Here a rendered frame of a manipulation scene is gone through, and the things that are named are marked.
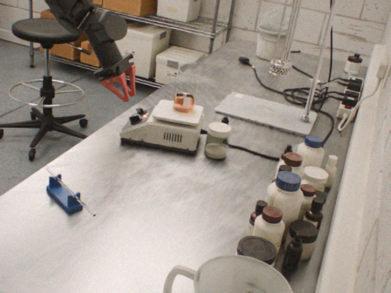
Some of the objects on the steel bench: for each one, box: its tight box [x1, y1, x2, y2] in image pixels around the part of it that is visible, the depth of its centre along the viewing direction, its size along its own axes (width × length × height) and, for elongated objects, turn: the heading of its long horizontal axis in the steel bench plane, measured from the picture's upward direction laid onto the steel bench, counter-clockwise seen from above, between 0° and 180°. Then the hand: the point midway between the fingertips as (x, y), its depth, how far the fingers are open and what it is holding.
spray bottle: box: [346, 53, 360, 80], centre depth 202 cm, size 4×4×11 cm
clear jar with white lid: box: [204, 123, 232, 159], centre depth 127 cm, size 6×6×8 cm
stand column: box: [300, 0, 339, 123], centre depth 140 cm, size 3×3×70 cm
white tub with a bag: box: [256, 7, 290, 60], centre depth 214 cm, size 14×14×21 cm
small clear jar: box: [302, 166, 328, 192], centre depth 115 cm, size 6×6×7 cm
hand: (128, 96), depth 126 cm, fingers open, 3 cm apart
